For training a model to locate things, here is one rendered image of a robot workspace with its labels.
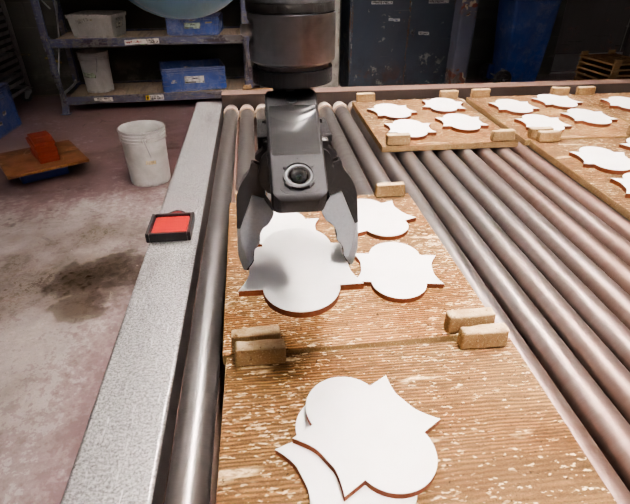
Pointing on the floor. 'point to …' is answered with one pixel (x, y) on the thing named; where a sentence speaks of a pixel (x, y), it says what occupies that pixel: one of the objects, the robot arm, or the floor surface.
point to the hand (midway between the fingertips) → (298, 265)
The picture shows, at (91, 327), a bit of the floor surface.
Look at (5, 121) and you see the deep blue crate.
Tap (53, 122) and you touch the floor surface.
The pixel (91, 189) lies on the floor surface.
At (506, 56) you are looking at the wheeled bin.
